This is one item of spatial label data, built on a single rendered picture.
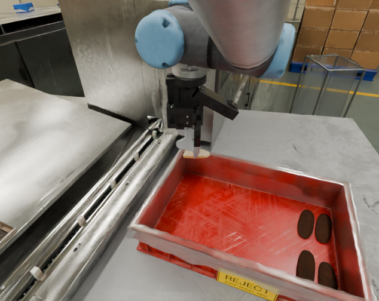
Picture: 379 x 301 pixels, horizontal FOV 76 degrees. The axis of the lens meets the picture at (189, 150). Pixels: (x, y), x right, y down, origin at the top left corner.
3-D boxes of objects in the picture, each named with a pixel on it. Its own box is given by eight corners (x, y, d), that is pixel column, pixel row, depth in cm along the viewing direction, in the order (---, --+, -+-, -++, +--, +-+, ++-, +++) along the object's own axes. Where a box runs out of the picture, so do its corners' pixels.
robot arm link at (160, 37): (206, 20, 30) (225, 8, 38) (126, 9, 32) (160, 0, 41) (201, 80, 35) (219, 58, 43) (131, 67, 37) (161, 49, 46)
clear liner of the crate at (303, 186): (359, 338, 44) (385, 319, 39) (130, 252, 58) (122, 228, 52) (338, 204, 69) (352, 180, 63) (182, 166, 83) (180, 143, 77)
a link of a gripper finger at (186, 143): (176, 157, 63) (176, 124, 59) (199, 157, 63) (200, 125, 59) (176, 163, 60) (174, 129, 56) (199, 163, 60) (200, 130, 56)
